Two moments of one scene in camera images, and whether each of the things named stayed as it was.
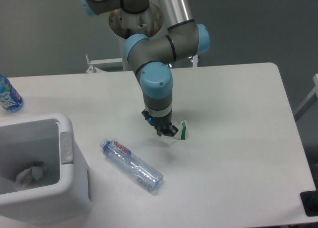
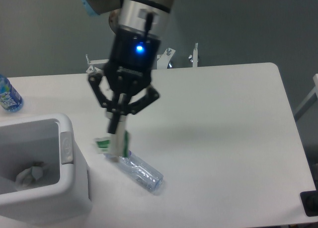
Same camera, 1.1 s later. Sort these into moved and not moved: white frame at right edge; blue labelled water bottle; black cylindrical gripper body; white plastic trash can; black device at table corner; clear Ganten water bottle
Moved: black cylindrical gripper body
Not moved: clear Ganten water bottle; black device at table corner; white plastic trash can; blue labelled water bottle; white frame at right edge
